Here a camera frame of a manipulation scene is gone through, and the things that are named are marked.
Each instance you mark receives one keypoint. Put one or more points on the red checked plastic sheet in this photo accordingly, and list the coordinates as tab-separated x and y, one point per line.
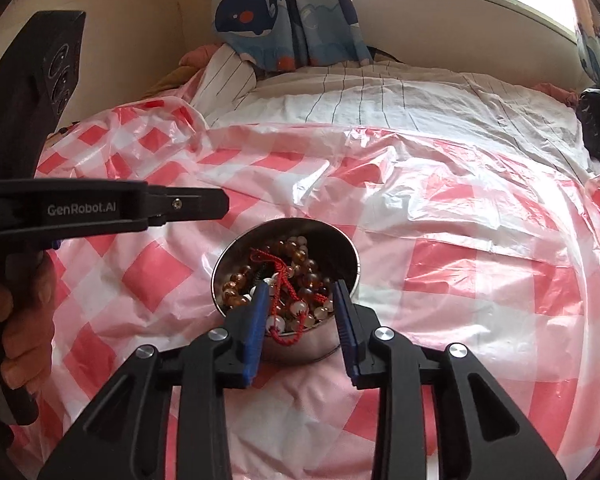
455	285

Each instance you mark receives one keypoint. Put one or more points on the round metal tin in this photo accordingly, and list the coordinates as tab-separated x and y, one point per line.
315	346

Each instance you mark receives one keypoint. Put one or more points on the orange cloth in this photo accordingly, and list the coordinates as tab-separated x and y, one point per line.
190	65

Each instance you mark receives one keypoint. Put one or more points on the person's left hand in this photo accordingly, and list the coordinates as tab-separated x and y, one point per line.
30	320

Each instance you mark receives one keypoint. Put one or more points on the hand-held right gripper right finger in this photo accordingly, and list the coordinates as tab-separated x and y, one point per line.
345	330

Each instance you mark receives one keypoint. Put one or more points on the pink cloth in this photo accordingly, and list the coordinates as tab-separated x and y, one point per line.
560	92

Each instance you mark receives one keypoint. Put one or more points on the striped white bedsheet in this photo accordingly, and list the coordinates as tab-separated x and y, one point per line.
405	95

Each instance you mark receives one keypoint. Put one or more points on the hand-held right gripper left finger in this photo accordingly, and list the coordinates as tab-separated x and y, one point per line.
255	330

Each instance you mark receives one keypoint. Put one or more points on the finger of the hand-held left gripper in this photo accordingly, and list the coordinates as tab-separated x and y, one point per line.
195	203

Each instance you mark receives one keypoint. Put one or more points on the whale print curtain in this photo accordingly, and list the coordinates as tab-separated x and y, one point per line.
597	45
280	15

